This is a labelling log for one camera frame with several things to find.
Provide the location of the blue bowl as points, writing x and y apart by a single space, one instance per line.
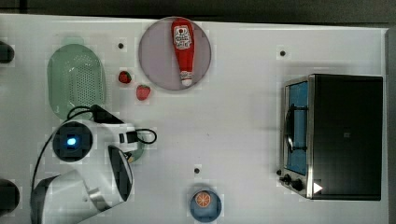
208 214

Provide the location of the small red toy strawberry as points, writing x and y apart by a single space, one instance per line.
124 77

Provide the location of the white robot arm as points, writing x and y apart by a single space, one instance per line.
93 143

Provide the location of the red ketchup bottle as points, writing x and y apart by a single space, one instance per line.
183 43

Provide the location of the large red toy strawberry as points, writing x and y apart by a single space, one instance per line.
142 92

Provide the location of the green perforated colander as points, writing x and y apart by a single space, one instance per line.
76 77

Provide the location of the black toaster oven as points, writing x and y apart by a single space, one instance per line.
332 137

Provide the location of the black cylinder post upper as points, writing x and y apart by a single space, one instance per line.
7 53

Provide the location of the grey round plate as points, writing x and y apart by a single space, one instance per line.
159 62

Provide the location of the orange slice toy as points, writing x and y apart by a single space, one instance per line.
203 199

